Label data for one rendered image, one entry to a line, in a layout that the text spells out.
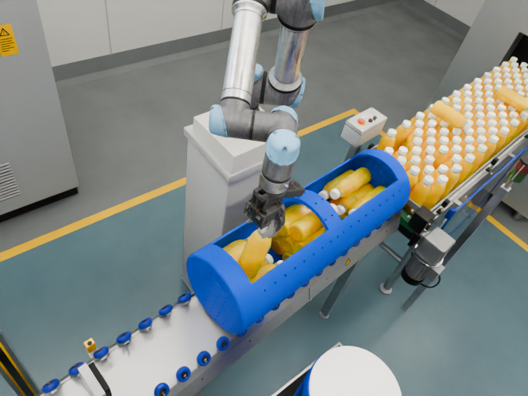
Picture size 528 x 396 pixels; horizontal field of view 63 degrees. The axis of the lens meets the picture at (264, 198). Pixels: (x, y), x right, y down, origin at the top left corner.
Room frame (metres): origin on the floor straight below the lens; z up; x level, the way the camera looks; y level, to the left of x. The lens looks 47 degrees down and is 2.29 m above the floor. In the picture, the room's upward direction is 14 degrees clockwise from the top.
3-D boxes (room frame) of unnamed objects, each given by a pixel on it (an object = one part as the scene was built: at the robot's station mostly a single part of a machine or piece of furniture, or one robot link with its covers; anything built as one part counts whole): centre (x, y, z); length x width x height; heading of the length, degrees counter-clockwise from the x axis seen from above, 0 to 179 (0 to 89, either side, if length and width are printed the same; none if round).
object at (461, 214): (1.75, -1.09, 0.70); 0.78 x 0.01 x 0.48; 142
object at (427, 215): (1.32, -0.68, 0.95); 0.10 x 0.07 x 0.10; 52
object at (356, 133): (1.75, -0.39, 1.05); 0.20 x 0.10 x 0.10; 142
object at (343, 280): (1.31, -0.51, 0.31); 0.06 x 0.06 x 0.63; 52
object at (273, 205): (0.76, -0.01, 1.45); 0.09 x 0.08 x 0.12; 142
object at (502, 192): (1.49, -1.01, 0.55); 0.04 x 0.04 x 1.10; 52
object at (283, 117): (0.86, 0.01, 1.61); 0.11 x 0.11 x 0.08; 5
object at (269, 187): (0.76, -0.02, 1.53); 0.08 x 0.08 x 0.05
